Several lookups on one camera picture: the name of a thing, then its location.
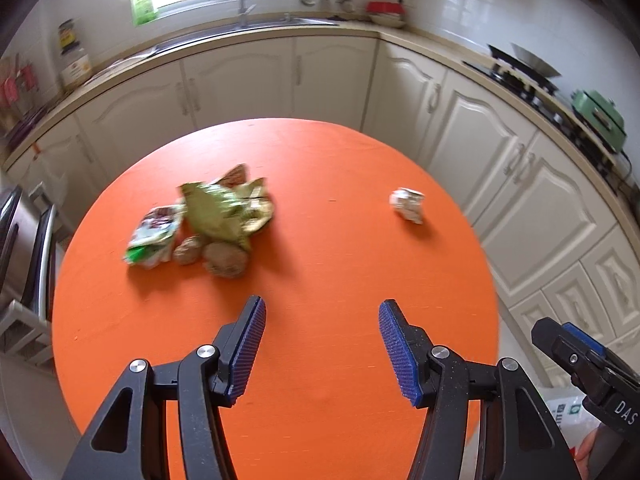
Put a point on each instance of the white printed plastic bag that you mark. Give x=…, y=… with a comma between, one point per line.
x=565, y=410

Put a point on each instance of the green bottle on windowsill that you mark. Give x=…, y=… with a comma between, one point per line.
x=144, y=7

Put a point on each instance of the steel wok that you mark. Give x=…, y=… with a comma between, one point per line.
x=535, y=60

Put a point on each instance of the dark lidded bottle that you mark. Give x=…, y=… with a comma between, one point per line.
x=67, y=37

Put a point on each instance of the crumpled olive green packet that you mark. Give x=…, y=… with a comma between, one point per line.
x=215, y=210

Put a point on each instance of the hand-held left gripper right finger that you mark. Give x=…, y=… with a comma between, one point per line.
x=400, y=350

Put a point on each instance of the round orange table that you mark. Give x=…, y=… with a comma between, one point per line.
x=500, y=150

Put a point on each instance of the metal chair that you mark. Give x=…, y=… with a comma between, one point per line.
x=25, y=270

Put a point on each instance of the steel sink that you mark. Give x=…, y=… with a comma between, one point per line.
x=280, y=24

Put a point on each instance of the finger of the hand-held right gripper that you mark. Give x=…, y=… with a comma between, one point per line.
x=547, y=332
x=585, y=340

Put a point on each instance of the beige kitchen countertop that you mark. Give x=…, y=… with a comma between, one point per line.
x=430, y=40

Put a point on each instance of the person's right hand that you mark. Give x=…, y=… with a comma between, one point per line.
x=585, y=452

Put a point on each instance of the black gas stove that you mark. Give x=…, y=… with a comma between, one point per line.
x=540, y=95

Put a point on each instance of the red plastic item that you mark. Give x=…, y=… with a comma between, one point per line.
x=17, y=85

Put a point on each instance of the crumpled white paper ball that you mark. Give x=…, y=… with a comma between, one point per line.
x=406, y=202

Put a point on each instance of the green electric cooker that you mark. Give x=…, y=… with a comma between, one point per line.
x=600, y=117

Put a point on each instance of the white green snack packet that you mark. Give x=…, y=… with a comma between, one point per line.
x=152, y=235

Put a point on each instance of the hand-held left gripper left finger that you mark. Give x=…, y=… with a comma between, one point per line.
x=245, y=350

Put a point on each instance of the yellow label jar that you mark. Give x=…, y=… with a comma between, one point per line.
x=76, y=72

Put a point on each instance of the brown crumpled ball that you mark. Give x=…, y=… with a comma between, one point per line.
x=225, y=259
x=187, y=251

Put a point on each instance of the white bowl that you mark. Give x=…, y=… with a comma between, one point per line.
x=387, y=20

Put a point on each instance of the metal faucet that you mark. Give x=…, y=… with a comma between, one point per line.
x=243, y=7

